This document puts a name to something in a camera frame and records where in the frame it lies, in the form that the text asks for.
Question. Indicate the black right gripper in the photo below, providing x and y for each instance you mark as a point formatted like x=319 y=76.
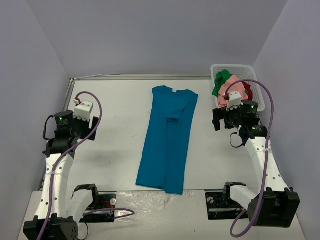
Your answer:
x=218 y=118

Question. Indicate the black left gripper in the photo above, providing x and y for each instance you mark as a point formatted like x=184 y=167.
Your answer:
x=90 y=128

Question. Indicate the blue t shirt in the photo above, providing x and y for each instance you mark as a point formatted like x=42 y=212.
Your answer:
x=165 y=149

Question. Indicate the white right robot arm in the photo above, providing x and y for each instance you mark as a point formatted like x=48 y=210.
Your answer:
x=276 y=204

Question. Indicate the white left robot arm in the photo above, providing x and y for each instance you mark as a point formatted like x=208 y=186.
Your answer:
x=54 y=218

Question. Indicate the pink t shirt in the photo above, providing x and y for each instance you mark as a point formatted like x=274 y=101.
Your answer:
x=239 y=87

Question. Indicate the green t shirt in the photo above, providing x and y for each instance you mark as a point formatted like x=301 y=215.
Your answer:
x=220 y=79

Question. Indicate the red t shirt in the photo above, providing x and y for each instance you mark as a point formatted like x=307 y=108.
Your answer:
x=248 y=91

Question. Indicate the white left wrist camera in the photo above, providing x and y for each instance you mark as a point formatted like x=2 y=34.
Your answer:
x=82 y=110

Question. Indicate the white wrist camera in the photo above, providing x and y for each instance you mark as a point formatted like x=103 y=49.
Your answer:
x=234 y=100
x=82 y=110

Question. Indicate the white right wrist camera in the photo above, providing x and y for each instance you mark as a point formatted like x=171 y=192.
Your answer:
x=234 y=100

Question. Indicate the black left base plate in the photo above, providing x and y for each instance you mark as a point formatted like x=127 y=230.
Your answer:
x=106 y=200

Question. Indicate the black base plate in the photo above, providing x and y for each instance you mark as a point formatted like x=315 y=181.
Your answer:
x=220 y=207
x=106 y=200

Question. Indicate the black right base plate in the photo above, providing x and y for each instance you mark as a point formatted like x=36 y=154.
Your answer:
x=220 y=207

